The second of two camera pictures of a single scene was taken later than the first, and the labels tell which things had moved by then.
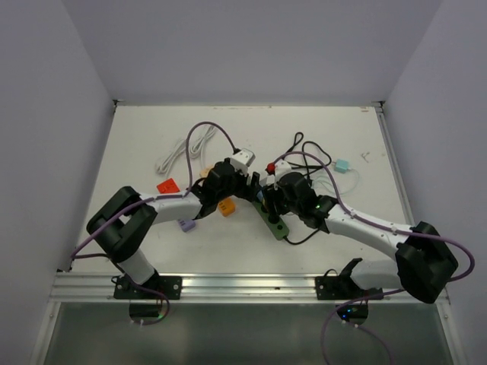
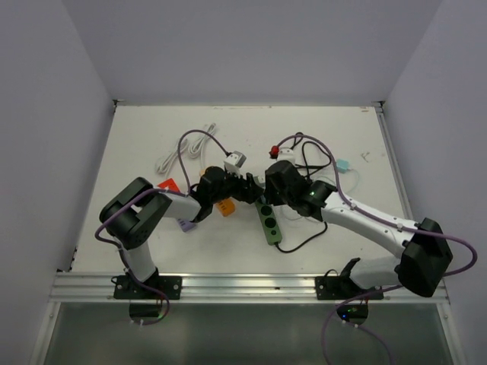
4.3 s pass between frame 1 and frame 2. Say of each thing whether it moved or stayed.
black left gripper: stayed
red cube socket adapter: stayed
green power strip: moved
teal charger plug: stayed
